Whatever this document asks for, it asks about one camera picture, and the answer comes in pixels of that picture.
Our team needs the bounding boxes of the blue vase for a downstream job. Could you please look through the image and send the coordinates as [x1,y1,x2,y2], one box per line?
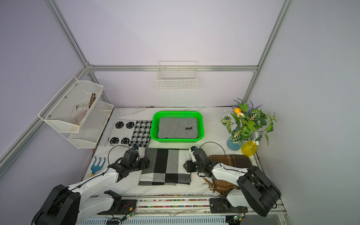
[226,138,244,151]

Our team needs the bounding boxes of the white wire wall basket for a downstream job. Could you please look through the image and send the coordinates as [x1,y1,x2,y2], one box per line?
[156,61,198,91]

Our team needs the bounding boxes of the blue yellow garden rake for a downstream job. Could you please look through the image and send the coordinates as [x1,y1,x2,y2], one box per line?
[89,156,107,178]

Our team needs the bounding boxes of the artificial green leafy plant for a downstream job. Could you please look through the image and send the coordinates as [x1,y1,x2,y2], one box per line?
[220,99,277,143]

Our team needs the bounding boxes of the grey scarf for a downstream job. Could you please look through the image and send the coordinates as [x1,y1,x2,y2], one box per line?
[157,117,199,139]

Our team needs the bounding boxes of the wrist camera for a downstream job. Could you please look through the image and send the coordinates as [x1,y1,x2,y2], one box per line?
[131,145,139,151]
[188,146,197,162]

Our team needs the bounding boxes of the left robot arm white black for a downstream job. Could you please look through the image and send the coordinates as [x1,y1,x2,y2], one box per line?
[31,148,150,225]

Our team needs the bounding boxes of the white mesh lower shelf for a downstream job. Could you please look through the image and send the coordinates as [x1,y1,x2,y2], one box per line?
[67,101,113,149]

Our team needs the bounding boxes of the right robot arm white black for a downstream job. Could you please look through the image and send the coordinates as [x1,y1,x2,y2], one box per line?
[183,146,281,217]

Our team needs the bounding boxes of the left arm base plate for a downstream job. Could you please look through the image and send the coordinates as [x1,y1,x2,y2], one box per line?
[98,199,137,216]

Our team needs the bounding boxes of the green plastic basket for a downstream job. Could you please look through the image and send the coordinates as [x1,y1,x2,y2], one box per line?
[151,111,205,143]

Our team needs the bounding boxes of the clear glove in shelf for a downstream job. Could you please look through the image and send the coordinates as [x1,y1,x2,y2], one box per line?
[70,102,90,125]

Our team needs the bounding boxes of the white cloth black discs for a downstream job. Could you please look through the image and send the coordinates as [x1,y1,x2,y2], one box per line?
[107,120,136,146]

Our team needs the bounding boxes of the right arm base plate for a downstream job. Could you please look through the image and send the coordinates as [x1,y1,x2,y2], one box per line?
[209,198,248,213]

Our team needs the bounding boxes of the houndstooth black white cloth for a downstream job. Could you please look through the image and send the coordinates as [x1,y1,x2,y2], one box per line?
[129,120,152,148]

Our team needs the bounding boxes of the yellow spray bottle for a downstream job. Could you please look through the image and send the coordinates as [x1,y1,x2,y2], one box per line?
[241,132,259,157]

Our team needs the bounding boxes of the brown plaid scarf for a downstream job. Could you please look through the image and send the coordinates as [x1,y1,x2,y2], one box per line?
[202,154,254,196]

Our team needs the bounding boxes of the black white checked scarf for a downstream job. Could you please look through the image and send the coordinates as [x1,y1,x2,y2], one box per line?
[138,148,191,187]

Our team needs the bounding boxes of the white mesh upper shelf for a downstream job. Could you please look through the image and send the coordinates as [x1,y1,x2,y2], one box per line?
[38,77,103,133]

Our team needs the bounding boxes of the white mesh shelf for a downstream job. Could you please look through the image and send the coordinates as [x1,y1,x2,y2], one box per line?
[38,77,103,133]
[67,101,113,149]

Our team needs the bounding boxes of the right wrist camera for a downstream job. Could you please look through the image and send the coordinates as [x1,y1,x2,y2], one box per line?
[188,146,197,162]

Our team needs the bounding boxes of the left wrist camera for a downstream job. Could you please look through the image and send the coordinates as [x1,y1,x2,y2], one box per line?
[131,145,139,151]

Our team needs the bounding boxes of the aluminium mounting rail frame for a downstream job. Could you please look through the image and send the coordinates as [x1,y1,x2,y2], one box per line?
[50,193,292,225]

